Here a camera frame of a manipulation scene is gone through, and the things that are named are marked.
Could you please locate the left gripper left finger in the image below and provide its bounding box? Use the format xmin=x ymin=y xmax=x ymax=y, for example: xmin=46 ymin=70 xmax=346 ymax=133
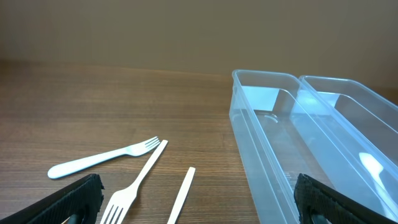
xmin=1 ymin=174 xmax=104 ymax=224

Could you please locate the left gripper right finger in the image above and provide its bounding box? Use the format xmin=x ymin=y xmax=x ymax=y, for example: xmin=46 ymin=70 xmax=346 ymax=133
xmin=294 ymin=173 xmax=396 ymax=224

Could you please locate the thick white plastic fork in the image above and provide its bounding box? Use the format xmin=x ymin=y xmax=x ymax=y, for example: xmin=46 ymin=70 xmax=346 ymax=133
xmin=47 ymin=136 xmax=160 ymax=179

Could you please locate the white spoon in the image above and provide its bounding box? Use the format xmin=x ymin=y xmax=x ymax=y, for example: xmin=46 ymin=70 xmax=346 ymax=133
xmin=359 ymin=152 xmax=396 ymax=204

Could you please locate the left clear plastic container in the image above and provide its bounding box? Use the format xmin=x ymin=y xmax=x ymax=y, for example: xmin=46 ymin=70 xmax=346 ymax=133
xmin=229 ymin=69 xmax=396 ymax=224

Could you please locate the clear plastic container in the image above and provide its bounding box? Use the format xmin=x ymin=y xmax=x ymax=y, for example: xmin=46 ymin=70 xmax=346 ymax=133
xmin=300 ymin=76 xmax=397 ymax=220
xmin=229 ymin=69 xmax=396 ymax=224

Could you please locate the right clear plastic container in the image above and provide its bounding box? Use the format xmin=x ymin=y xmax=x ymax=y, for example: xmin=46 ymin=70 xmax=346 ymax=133
xmin=300 ymin=76 xmax=397 ymax=220

